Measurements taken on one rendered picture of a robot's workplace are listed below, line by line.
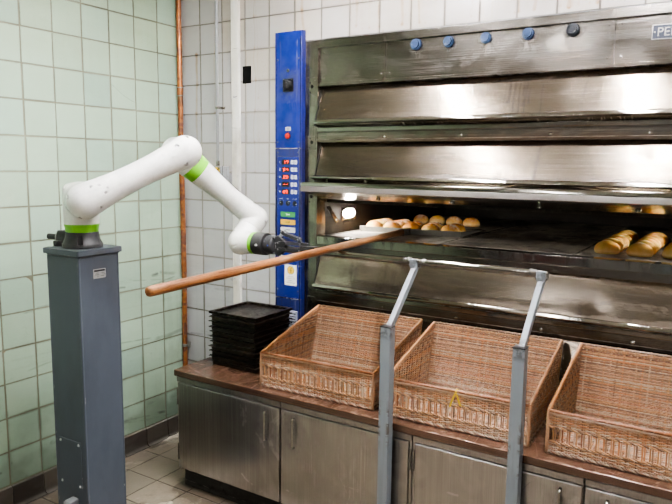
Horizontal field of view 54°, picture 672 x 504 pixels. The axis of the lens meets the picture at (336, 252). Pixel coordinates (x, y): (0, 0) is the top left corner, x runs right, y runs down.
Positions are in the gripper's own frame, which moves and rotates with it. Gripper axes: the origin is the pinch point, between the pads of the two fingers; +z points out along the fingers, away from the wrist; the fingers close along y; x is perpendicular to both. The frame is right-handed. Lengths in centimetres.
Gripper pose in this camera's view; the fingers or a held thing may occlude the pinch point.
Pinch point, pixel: (308, 248)
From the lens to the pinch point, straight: 256.0
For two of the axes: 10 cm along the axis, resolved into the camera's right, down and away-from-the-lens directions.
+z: 8.4, 0.8, -5.3
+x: -5.4, 1.1, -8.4
